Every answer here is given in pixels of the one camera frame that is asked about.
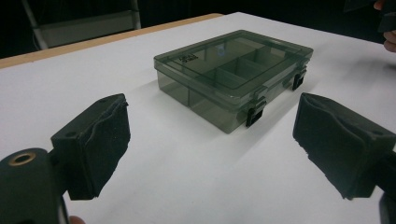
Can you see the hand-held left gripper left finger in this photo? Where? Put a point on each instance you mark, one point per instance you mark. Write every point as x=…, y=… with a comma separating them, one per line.
x=93, y=146

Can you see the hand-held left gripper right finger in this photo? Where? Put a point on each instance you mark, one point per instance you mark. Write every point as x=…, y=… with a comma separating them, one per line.
x=339, y=146

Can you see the smoky clear plastic compartment box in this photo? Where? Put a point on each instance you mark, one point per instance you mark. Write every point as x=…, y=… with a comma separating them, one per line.
x=230, y=81

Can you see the white board sheet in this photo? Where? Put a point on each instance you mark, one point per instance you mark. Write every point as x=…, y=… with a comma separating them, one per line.
x=174, y=174

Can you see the grey metal stand frame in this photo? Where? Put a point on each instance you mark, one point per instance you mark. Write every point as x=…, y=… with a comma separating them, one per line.
x=87, y=28

